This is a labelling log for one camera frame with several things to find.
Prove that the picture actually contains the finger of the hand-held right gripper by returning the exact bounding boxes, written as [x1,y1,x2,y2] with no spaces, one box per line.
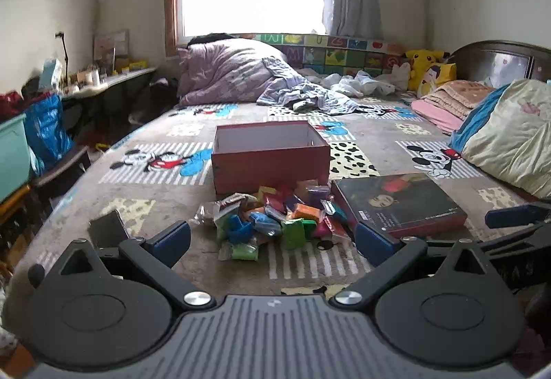
[485,203,551,230]
[478,221,551,253]

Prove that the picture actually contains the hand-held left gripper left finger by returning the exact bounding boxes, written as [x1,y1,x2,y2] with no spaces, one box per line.
[28,221,216,313]

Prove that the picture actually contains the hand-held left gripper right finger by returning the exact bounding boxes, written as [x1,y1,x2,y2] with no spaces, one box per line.
[329,222,517,313]

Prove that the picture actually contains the pile of coloured clay bags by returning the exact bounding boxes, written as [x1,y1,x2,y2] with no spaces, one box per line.
[189,178,358,263]

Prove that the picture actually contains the red cardboard box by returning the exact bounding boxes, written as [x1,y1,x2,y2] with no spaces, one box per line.
[211,121,331,195]

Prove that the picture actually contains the dark portrait book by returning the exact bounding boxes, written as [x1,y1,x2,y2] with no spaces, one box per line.
[331,173,468,238]

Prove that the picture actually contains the black smartphone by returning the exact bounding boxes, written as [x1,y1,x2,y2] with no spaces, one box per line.
[88,209,130,250]

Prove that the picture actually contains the cream quilt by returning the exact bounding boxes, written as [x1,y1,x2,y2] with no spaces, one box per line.
[460,79,551,199]

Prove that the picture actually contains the blue cloth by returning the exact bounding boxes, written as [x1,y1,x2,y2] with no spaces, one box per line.
[448,84,511,151]

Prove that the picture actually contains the pink folded blanket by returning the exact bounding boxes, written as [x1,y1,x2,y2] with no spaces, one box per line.
[411,98,472,135]

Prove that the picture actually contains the tan dotted folded blanket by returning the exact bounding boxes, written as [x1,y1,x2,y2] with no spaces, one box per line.
[421,80,496,119]

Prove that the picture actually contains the wooden chair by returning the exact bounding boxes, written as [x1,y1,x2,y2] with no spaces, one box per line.
[0,144,92,233]

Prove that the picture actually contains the dark wooden headboard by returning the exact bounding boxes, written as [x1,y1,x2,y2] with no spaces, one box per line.
[448,40,551,83]

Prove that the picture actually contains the yellow printed bag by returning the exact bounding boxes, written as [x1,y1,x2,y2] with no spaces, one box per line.
[419,62,457,98]

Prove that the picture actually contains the crumpled white clothes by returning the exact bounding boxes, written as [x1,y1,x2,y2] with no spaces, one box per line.
[323,69,394,99]

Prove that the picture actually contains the blue plastic bag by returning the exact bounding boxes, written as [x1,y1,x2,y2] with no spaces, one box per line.
[23,94,74,175]

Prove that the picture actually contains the striped light blue garment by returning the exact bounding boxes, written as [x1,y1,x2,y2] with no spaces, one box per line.
[257,56,360,116]

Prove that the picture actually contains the white plush toy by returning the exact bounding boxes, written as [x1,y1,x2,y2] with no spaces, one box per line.
[387,60,412,92]

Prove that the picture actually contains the white desk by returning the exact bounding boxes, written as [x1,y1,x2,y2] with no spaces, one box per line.
[60,66,158,134]

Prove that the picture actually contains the yellow plush toy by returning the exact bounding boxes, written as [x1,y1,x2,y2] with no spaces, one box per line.
[402,48,450,91]

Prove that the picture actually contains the teal storage bin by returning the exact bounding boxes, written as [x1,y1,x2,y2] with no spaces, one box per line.
[0,112,33,203]

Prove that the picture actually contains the purple quilt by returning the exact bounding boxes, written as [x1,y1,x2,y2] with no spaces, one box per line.
[177,37,298,106]

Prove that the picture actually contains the colourful alphabet foam mat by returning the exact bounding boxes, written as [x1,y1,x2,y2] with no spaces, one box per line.
[239,32,409,80]

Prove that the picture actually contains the picture board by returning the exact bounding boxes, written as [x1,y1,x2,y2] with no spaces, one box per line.
[94,29,130,61]

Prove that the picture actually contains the dark cloth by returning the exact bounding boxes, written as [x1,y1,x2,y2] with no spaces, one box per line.
[187,33,233,47]

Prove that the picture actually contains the light blue box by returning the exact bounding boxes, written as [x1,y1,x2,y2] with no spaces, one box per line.
[39,58,63,91]

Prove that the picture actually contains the red cloth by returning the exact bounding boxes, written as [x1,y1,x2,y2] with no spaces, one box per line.
[0,90,27,117]

